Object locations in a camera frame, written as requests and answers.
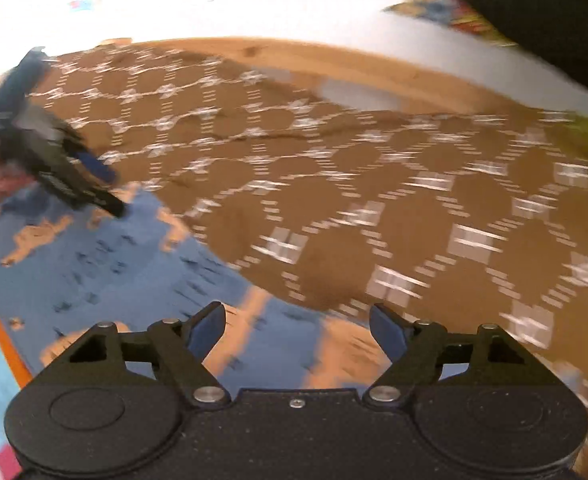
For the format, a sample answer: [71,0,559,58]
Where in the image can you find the black jacket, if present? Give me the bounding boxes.
[451,0,588,92]

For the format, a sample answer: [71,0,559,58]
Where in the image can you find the colourful wall poster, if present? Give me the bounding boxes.
[383,0,517,47]

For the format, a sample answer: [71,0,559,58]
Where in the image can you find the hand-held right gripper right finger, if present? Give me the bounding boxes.
[363,304,555,408]

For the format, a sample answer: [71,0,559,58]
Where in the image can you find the brown patterned blanket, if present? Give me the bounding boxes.
[24,42,588,411]

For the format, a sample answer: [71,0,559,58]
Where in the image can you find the wooden bed frame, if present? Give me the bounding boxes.
[96,35,588,128]

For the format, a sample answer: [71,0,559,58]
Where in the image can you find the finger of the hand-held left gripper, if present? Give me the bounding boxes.
[36,157,127,219]
[69,140,119,184]

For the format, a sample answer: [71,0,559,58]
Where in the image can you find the blue pants with orange print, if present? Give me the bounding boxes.
[0,182,395,401]

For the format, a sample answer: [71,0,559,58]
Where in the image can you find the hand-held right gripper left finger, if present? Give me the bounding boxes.
[39,301,231,408]

